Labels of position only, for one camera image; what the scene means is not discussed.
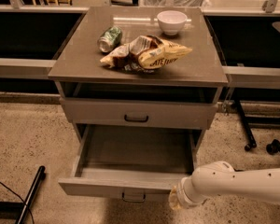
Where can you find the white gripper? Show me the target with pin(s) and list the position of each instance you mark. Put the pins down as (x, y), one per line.
(182, 192)

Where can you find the grey drawer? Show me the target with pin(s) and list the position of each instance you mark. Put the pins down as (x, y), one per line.
(135, 164)
(139, 113)

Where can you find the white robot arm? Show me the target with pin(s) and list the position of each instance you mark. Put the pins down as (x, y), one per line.
(219, 178)

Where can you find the grey top drawer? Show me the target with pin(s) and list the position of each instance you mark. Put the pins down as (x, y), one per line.
(139, 113)

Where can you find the grey drawer cabinet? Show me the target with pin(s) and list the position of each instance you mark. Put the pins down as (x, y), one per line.
(196, 78)

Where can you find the black wheeled base legs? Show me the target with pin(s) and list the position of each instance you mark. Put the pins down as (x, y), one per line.
(274, 146)

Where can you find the yellow chip bag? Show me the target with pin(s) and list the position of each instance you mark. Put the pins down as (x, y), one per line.
(145, 54)

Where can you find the green soda can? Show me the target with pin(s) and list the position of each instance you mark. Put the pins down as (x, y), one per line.
(109, 39)

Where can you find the black stand leg left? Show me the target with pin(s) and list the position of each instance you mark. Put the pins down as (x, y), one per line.
(19, 210)

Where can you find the white bowl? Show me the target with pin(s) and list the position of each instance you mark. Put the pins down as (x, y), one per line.
(171, 22)

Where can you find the grey railing beam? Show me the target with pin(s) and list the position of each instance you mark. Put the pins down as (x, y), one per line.
(25, 68)

